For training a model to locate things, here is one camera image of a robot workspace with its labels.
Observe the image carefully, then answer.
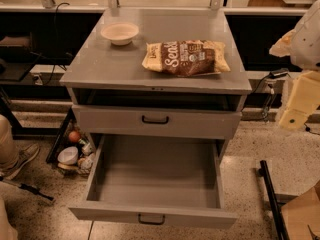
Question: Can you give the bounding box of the black stick on floor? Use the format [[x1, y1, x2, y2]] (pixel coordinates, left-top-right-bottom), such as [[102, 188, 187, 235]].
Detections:
[[0, 177, 56, 203]]

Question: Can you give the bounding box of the black metal bar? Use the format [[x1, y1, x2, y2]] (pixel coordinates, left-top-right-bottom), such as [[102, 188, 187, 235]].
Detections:
[[258, 160, 289, 240]]

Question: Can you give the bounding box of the white bowl in crate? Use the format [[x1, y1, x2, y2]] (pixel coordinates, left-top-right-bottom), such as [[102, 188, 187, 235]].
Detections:
[[57, 146, 78, 165]]

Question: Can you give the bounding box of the red apple in crate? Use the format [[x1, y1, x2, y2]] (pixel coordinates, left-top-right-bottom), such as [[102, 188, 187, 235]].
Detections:
[[68, 131, 81, 143]]

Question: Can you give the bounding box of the white paper bowl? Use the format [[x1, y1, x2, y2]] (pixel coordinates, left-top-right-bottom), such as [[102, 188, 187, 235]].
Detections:
[[101, 22, 139, 46]]

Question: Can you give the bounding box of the cardboard box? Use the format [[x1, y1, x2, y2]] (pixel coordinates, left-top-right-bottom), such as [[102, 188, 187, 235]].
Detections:
[[281, 181, 320, 240]]

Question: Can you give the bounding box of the black cable left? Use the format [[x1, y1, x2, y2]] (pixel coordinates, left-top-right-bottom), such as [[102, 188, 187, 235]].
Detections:
[[29, 2, 75, 86]]

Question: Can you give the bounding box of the open grey bottom drawer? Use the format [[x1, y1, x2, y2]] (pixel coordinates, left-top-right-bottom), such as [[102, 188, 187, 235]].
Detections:
[[70, 135, 237, 228]]

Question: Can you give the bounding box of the brown chip bag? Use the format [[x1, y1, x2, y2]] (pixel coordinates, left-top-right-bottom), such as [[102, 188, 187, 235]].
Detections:
[[142, 40, 231, 77]]

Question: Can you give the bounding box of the black cable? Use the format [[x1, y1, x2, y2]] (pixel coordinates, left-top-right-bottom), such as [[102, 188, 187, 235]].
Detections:
[[29, 2, 75, 86], [251, 67, 290, 122]]

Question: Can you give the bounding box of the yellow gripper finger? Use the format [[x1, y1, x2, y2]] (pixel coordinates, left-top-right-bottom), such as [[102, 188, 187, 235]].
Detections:
[[279, 71, 320, 130], [269, 30, 295, 57]]

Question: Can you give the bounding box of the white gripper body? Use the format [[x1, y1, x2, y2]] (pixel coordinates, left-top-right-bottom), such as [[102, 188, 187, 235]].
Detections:
[[291, 0, 320, 71]]

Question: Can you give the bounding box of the grey drawer cabinet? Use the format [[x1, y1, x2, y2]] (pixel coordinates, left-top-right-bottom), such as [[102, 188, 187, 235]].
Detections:
[[61, 8, 251, 140]]

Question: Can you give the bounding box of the closed grey middle drawer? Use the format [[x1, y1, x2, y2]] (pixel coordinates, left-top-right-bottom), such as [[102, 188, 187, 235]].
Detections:
[[72, 105, 241, 139]]

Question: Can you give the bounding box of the black cable right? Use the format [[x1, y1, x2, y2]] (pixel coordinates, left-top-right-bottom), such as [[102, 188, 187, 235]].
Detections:
[[251, 67, 290, 122]]

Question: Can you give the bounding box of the beige trouser leg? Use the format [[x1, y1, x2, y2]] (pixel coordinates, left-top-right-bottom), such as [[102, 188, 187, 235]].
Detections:
[[0, 115, 19, 171]]

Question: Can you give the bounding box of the grey sneaker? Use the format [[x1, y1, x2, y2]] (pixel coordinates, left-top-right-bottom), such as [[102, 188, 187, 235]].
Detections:
[[0, 144, 40, 180]]

